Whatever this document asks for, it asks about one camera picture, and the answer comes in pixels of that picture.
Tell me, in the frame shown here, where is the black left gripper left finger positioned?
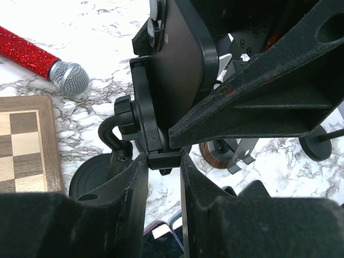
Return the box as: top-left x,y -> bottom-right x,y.
1,154 -> 148,257

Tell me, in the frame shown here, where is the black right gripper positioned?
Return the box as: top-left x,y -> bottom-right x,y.
169,1 -> 343,148

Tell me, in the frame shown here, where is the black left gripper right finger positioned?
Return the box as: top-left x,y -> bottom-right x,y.
181,153 -> 343,257

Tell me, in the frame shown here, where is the blue-edged black phone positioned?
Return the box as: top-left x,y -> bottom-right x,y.
168,211 -> 183,231

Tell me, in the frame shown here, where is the pink-edged black phone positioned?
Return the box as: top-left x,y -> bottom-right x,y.
141,221 -> 184,258

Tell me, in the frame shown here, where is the black round-base stand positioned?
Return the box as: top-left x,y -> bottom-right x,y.
298,125 -> 343,161
69,44 -> 191,205

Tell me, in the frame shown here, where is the black phone dark case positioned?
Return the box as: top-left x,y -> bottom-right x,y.
222,180 -> 271,198

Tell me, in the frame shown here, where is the white folding phone stand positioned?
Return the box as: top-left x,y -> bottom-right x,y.
213,54 -> 250,89

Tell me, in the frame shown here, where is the black stand on wooden base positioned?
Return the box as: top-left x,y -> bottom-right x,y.
199,138 -> 259,174

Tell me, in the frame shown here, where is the wooden chessboard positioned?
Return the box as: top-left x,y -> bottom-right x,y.
1,95 -> 64,194

